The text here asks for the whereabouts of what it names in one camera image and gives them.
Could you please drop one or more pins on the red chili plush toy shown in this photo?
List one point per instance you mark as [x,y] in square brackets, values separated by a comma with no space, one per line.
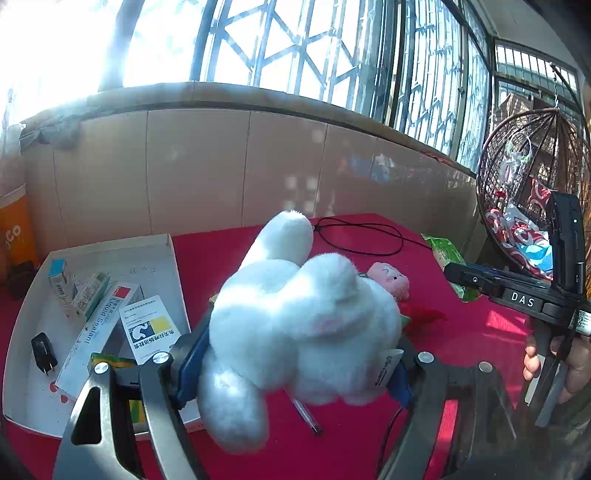
[422,316]

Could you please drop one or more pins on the clear pen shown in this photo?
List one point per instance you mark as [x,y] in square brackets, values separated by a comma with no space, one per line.
[304,413]

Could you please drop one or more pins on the long white tube box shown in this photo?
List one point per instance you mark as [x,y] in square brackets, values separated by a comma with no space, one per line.
[99,332]

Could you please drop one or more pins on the green snack packet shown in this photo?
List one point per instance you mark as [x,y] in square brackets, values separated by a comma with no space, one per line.
[445,254]

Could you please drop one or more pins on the hanging wicker chair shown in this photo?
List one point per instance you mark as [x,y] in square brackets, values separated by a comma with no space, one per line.
[498,184]

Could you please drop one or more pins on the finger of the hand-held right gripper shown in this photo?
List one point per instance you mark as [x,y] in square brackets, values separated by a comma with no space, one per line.
[473,279]
[521,277]

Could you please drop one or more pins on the small pale green box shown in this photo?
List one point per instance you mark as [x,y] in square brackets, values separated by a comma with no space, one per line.
[92,293]

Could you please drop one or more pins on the black charger plug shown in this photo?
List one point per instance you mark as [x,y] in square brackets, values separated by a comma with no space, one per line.
[42,353]

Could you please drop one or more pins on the pink plush toy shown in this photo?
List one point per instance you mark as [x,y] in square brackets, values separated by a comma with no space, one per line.
[390,279]

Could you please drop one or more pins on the yellow green box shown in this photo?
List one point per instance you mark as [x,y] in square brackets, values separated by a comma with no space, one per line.
[115,361]

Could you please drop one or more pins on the grey cloth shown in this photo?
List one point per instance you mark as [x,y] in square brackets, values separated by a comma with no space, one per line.
[55,129]

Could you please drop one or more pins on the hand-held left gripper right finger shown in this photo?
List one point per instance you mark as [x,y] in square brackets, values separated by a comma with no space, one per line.
[402,390]

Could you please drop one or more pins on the red tablecloth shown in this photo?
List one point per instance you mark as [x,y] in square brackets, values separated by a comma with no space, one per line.
[341,457]

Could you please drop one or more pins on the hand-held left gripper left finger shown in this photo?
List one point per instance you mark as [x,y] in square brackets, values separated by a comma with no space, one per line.
[194,364]

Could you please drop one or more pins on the black pouch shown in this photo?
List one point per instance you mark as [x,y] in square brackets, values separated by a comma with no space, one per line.
[22,279]

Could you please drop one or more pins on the tan window sill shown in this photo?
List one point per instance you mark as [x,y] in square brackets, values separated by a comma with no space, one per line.
[231,97]

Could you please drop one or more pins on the metal window grille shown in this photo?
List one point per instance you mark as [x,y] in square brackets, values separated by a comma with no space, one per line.
[295,46]

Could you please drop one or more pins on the white cardboard tray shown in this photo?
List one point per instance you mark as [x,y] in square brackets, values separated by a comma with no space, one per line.
[138,263]

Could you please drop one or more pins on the person's right hand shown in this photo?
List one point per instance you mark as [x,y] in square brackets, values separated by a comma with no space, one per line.
[577,364]

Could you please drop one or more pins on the small white blue box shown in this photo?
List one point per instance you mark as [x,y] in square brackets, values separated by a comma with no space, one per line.
[62,281]

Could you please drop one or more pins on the red white patterned cushion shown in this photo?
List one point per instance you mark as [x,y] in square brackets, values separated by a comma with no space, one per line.
[517,240]

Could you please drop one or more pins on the white plush rabbit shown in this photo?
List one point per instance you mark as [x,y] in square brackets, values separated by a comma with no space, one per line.
[295,323]

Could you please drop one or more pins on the white box blue yellow print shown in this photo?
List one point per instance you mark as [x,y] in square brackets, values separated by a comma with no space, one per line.
[147,323]

